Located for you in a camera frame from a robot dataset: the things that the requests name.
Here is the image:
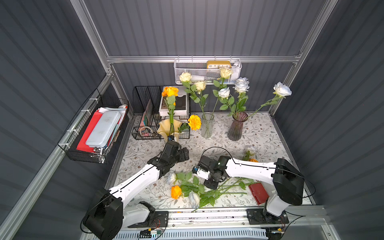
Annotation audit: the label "clear glass vase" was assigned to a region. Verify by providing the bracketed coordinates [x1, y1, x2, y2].
[201, 113, 214, 139]

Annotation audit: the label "orange marigold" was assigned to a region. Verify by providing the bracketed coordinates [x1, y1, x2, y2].
[178, 115, 202, 133]

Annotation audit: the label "red folder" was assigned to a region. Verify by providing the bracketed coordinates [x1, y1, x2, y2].
[76, 110, 103, 153]

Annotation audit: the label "white plastic case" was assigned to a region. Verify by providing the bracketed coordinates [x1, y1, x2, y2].
[86, 111, 121, 148]

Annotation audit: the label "black wire desk organizer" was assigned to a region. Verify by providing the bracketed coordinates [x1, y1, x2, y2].
[132, 86, 191, 140]

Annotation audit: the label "cream white rose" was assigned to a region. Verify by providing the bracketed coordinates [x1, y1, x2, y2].
[179, 72, 196, 101]

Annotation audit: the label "pale blue rose front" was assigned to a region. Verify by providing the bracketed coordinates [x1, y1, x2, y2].
[188, 192, 200, 209]

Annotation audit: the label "colourful paper sheets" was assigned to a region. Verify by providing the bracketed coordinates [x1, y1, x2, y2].
[139, 100, 153, 129]

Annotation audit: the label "white rose bud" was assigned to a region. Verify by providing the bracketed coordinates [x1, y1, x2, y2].
[194, 81, 209, 114]

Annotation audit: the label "purple glass vase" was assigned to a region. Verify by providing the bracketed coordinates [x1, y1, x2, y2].
[228, 112, 248, 141]

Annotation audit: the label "orange rose front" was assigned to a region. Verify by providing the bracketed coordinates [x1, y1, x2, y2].
[171, 186, 183, 200]

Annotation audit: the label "black wire wall basket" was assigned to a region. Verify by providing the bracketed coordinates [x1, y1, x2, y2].
[58, 90, 129, 164]

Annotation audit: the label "white mesh wall basket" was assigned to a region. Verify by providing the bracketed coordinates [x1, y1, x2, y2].
[174, 57, 243, 85]

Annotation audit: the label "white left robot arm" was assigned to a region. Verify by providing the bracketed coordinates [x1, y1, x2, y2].
[80, 140, 190, 240]

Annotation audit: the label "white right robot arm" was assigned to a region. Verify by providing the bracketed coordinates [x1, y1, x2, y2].
[192, 156, 305, 217]

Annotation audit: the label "cream yellow ruffled vase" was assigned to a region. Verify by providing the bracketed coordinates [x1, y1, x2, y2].
[157, 119, 182, 142]

